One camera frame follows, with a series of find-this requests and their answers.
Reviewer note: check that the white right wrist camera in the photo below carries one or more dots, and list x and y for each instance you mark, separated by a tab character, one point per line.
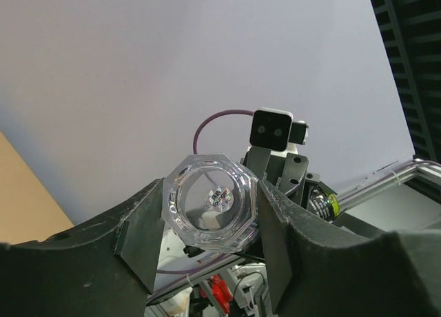
276	130

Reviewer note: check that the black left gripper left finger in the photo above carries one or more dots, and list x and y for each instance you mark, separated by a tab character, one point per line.
105	266

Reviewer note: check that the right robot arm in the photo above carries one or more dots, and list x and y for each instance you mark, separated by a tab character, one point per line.
219	285

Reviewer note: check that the clear glass cup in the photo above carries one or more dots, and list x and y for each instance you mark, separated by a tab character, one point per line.
210	202

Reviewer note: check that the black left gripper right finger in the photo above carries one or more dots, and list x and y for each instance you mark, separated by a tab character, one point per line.
317	269

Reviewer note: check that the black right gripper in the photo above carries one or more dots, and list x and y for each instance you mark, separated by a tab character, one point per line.
288	172

